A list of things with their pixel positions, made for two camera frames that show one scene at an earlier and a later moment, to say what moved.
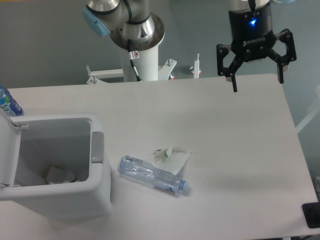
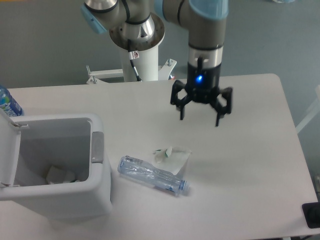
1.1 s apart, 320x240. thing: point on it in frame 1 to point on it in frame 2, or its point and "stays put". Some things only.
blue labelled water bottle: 8,104 stays put
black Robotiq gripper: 252,37 to 202,84
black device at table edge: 311,212 stays put
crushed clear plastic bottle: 172,182 stays put
